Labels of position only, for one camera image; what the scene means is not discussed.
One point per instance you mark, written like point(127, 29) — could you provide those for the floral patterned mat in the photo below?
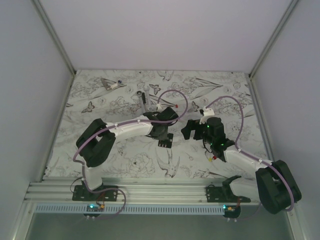
point(96, 94)

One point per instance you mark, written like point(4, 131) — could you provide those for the controller board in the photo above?
point(232, 211)
point(94, 208)

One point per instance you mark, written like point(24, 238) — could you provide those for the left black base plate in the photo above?
point(104, 193)

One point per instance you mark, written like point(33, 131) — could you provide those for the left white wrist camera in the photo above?
point(159, 107)

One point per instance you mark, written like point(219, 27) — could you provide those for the black fuse box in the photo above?
point(166, 143)

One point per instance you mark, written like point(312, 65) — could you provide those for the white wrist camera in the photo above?
point(206, 113)
point(159, 107)

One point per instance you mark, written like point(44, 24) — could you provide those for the aluminium rail frame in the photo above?
point(137, 190)

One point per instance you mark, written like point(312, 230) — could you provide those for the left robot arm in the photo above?
point(97, 141)

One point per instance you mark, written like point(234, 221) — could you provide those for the right controller board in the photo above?
point(232, 211)

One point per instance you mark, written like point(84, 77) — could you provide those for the silver ratchet wrench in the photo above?
point(142, 100)

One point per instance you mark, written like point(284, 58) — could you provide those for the white slotted cable duct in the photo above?
point(131, 209)

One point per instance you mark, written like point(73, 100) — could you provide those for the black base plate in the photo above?
point(222, 194)
point(104, 193)

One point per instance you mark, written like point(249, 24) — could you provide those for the left controller board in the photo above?
point(94, 208)

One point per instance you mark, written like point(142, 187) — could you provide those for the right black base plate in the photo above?
point(222, 194)

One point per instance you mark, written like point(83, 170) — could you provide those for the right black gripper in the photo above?
point(192, 125)

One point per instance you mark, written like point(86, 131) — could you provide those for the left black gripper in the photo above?
point(164, 137)

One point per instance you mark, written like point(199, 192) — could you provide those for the yellow and red fuse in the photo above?
point(210, 159)

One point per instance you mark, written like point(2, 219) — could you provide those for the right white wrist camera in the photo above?
point(206, 113)

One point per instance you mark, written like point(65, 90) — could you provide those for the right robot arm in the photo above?
point(271, 182)

